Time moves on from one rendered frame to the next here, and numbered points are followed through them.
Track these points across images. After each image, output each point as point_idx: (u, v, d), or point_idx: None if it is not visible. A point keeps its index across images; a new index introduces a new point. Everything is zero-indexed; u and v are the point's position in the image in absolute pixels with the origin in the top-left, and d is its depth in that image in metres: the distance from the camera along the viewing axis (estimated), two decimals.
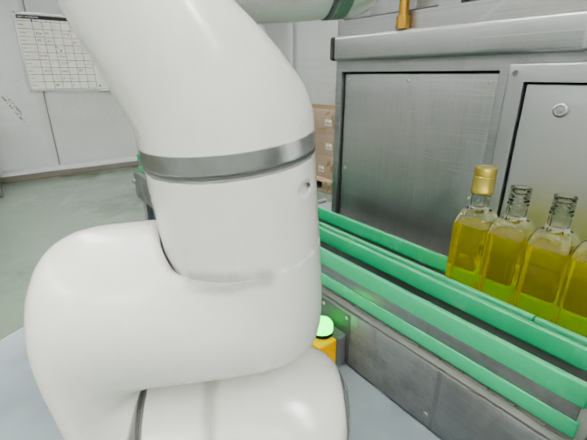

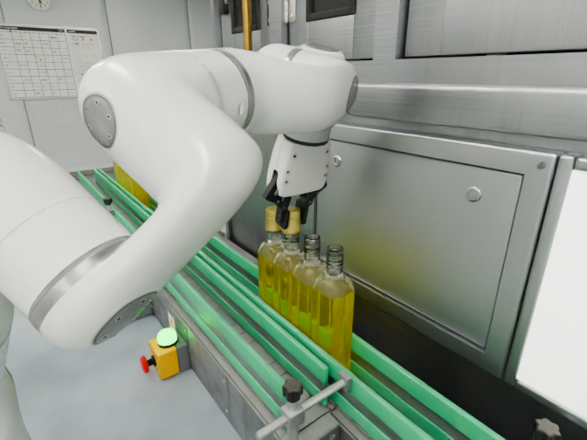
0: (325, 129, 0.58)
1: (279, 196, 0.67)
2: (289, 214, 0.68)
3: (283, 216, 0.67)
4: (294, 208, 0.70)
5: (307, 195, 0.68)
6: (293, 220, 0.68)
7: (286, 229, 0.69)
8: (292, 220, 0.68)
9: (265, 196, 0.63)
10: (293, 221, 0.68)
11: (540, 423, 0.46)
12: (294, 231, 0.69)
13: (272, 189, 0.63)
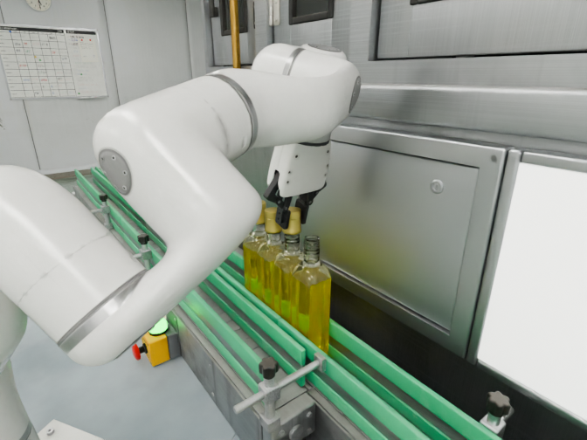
0: None
1: (280, 196, 0.67)
2: (270, 214, 0.73)
3: (284, 216, 0.67)
4: (276, 209, 0.75)
5: (307, 195, 0.68)
6: (274, 220, 0.73)
7: (268, 228, 0.74)
8: (272, 220, 0.73)
9: (266, 196, 0.63)
10: (275, 220, 0.73)
11: (492, 395, 0.50)
12: (275, 230, 0.74)
13: (273, 189, 0.63)
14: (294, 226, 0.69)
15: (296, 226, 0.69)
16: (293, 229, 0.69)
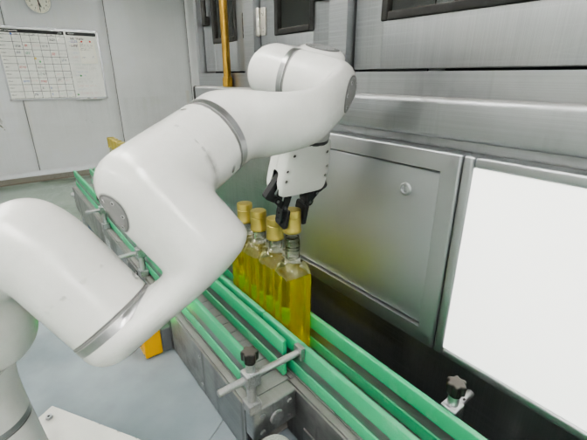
0: None
1: (279, 196, 0.67)
2: (255, 214, 0.78)
3: (283, 216, 0.67)
4: (261, 209, 0.79)
5: (307, 195, 0.68)
6: (258, 220, 0.78)
7: (253, 227, 0.79)
8: (258, 220, 0.78)
9: (265, 196, 0.63)
10: (259, 220, 0.78)
11: (451, 379, 0.55)
12: (260, 230, 0.79)
13: (272, 189, 0.63)
14: (277, 233, 0.74)
15: (279, 233, 0.74)
16: (275, 236, 0.74)
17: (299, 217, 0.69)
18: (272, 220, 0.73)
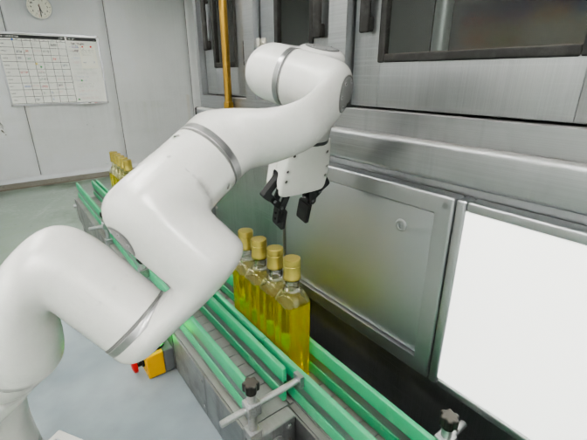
0: None
1: (277, 196, 0.66)
2: (256, 243, 0.80)
3: (280, 216, 0.67)
4: (261, 237, 0.82)
5: (308, 195, 0.68)
6: (259, 248, 0.80)
7: (254, 255, 0.81)
8: (258, 248, 0.80)
9: (262, 195, 0.62)
10: (260, 249, 0.80)
11: (444, 413, 0.57)
12: (260, 257, 0.81)
13: (271, 189, 0.62)
14: (277, 263, 0.77)
15: (279, 263, 0.77)
16: (275, 265, 0.77)
17: (299, 266, 0.72)
18: (272, 250, 0.76)
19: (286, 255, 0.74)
